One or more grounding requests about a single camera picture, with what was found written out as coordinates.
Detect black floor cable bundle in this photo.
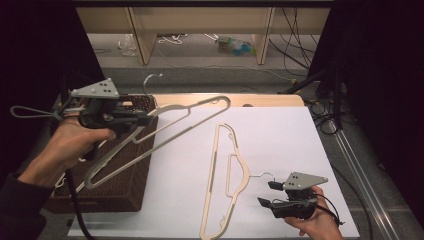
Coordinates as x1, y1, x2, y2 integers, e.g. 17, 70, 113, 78
305, 98, 338, 136

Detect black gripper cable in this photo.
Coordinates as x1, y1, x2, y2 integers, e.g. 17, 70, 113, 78
314, 193, 345, 228

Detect brown woven basket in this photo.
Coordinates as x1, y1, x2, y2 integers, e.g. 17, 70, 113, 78
43, 94, 159, 214

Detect beige wooden desk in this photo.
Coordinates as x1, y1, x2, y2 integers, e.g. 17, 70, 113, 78
76, 6, 331, 66

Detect white cable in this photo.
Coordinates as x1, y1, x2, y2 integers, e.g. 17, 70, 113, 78
157, 33, 188, 46

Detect white table sheet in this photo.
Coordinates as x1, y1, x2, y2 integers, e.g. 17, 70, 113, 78
68, 106, 361, 239

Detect green and blue bottle pack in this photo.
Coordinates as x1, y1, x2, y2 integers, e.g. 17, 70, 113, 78
215, 35, 257, 57

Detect person's right hand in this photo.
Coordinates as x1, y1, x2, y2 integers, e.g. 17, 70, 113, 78
284, 186, 344, 240

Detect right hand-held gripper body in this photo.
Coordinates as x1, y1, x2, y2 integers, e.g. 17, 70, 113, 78
268, 171, 329, 220

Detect thin black floor cable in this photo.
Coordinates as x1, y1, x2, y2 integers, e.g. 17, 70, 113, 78
331, 164, 375, 240

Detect beige wooden clothes hanger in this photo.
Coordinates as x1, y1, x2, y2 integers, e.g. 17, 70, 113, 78
199, 122, 276, 240

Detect person's left hand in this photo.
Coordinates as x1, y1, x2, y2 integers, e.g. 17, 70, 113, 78
18, 116, 117, 189

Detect black curtain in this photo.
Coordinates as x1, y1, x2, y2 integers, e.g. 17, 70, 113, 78
308, 0, 424, 219
0, 0, 108, 196

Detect black hanging cables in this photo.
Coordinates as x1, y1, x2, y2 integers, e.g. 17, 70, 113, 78
268, 7, 321, 72

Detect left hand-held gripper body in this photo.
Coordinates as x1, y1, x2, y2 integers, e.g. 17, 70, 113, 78
70, 78, 151, 133

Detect aluminium rail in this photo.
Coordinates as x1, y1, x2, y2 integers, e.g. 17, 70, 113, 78
328, 119, 401, 240

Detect thick black cable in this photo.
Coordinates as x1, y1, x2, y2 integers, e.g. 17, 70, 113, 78
64, 169, 96, 240

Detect grey looped cable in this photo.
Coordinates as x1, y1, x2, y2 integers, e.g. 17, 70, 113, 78
9, 105, 65, 121

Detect clear plastic bag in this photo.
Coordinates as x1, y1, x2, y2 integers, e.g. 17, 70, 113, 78
117, 33, 138, 57

